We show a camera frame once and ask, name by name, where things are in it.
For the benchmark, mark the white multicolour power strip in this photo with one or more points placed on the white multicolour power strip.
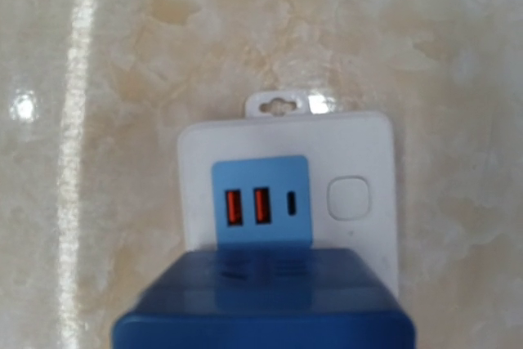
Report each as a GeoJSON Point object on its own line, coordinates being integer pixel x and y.
{"type": "Point", "coordinates": [292, 172]}

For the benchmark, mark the dark blue cube socket adapter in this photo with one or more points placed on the dark blue cube socket adapter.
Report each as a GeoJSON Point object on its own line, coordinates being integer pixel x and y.
{"type": "Point", "coordinates": [266, 298]}

